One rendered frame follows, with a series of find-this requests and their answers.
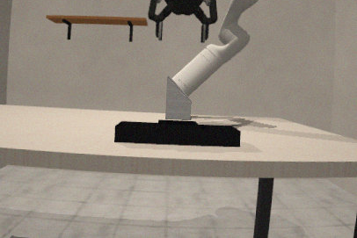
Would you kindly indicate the black rack of three labelled bins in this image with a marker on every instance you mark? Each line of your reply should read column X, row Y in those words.
column 177, row 132

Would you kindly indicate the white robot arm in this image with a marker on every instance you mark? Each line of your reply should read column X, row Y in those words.
column 199, row 69

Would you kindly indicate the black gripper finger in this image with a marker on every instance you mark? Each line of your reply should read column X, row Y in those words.
column 161, row 16
column 200, row 15

